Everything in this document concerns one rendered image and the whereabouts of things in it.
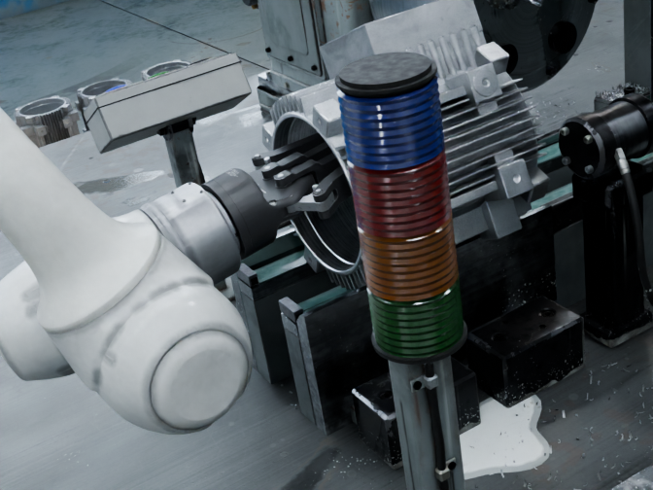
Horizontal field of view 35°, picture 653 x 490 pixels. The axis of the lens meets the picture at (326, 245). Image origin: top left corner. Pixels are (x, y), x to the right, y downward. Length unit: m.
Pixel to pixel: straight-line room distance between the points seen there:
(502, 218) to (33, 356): 0.44
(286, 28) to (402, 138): 1.03
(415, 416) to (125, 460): 0.40
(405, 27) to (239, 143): 0.76
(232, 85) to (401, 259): 0.56
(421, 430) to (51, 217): 0.28
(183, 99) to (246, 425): 0.36
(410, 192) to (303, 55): 1.00
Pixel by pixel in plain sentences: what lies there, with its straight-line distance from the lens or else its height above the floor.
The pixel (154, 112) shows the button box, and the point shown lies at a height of 1.05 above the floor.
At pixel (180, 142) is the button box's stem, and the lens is 1.17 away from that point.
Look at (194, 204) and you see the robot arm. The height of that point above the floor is 1.06.
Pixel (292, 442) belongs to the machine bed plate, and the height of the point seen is 0.80.
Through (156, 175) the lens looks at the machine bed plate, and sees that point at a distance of 1.63.
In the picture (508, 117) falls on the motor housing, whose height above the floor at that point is 1.06.
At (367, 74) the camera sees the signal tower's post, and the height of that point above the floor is 1.22.
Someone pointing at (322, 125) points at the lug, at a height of 1.09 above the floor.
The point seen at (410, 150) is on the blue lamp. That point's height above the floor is 1.18.
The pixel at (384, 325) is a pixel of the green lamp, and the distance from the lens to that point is 0.67.
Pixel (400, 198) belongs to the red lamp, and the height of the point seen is 1.15.
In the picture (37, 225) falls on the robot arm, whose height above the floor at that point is 1.14.
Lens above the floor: 1.41
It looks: 28 degrees down
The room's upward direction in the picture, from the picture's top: 10 degrees counter-clockwise
